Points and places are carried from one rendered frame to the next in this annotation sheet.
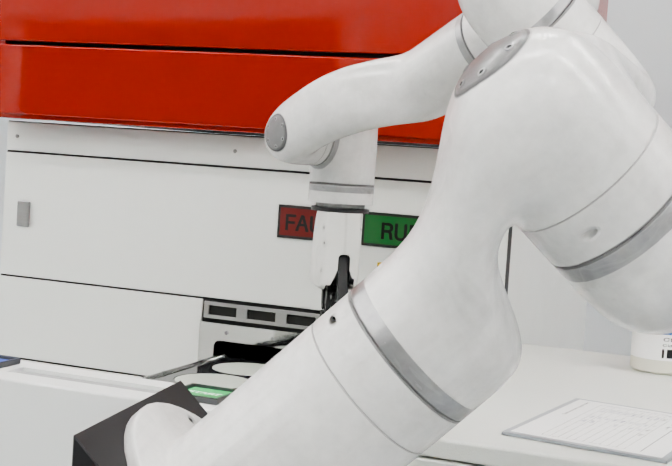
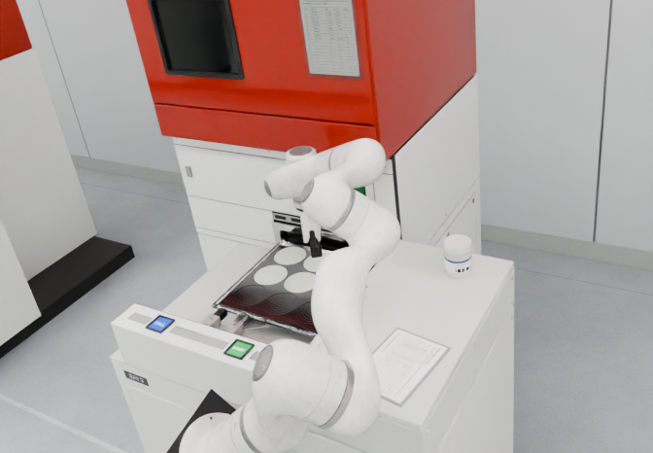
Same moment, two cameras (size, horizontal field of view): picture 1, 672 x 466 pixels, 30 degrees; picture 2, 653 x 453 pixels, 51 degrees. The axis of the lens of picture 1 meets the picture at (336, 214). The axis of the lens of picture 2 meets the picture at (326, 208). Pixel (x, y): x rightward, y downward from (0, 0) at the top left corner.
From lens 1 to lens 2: 94 cm
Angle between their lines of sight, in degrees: 29
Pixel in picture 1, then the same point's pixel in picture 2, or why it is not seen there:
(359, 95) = (295, 182)
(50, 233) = (202, 180)
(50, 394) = (183, 350)
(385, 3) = (316, 96)
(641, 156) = (319, 403)
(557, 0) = (341, 214)
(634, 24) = not seen: outside the picture
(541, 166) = (281, 411)
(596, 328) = (516, 101)
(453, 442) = not seen: hidden behind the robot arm
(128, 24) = (206, 98)
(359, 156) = not seen: hidden behind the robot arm
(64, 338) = (220, 223)
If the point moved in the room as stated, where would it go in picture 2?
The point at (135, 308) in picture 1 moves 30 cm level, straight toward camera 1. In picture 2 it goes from (245, 213) to (233, 263)
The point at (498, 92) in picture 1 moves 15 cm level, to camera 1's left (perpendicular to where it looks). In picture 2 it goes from (259, 390) to (174, 387)
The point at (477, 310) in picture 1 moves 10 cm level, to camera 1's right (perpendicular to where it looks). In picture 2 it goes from (275, 440) to (330, 443)
